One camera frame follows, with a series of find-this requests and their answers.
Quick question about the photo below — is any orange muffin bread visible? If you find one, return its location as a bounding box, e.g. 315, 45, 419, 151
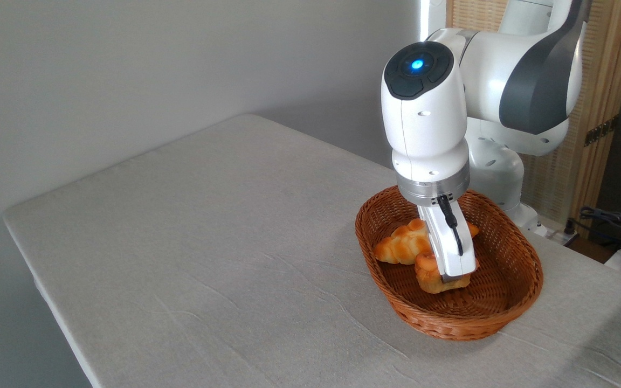
415, 252, 478, 294

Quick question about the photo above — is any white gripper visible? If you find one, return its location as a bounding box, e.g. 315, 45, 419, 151
417, 200, 477, 285

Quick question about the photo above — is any grey tablecloth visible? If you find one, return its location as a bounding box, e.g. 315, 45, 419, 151
2, 113, 621, 388

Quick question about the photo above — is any brass hinge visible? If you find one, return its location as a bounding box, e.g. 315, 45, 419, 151
584, 116, 619, 147

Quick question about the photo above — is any white power strip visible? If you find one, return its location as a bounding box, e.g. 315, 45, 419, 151
547, 227, 581, 246

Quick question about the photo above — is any brown wicker basket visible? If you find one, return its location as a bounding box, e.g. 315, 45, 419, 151
355, 186, 544, 341

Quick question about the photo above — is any black cable bundle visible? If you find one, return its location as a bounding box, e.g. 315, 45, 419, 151
564, 206, 621, 254

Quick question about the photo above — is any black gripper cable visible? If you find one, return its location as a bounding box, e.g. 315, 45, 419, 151
437, 195, 464, 257

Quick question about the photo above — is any braided bread loaf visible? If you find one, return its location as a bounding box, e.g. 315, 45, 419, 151
374, 218, 480, 265

